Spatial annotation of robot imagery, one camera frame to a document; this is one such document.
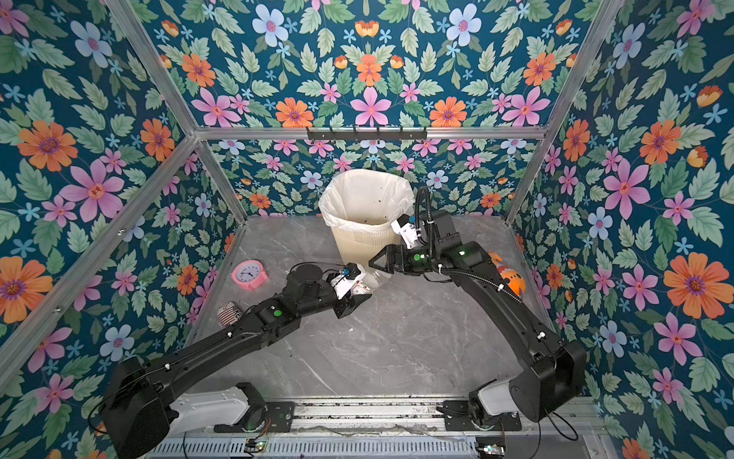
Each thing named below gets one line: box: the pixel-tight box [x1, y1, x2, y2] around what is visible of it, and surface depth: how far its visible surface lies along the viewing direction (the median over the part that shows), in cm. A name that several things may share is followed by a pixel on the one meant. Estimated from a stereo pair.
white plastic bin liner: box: [318, 169, 416, 233], surface depth 95 cm
